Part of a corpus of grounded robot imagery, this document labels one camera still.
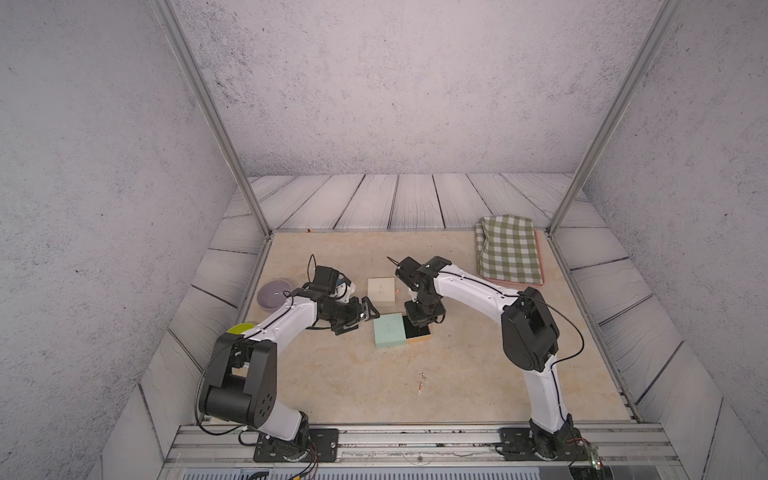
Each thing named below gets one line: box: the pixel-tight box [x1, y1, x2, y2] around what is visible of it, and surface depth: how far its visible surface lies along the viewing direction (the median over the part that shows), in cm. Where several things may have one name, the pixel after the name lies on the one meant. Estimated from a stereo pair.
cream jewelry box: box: [367, 278, 395, 307], surface depth 101 cm
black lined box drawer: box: [402, 315, 433, 345], surface depth 92 cm
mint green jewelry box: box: [373, 313, 407, 348], surface depth 92 cm
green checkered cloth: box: [474, 214, 543, 285], surface depth 117 cm
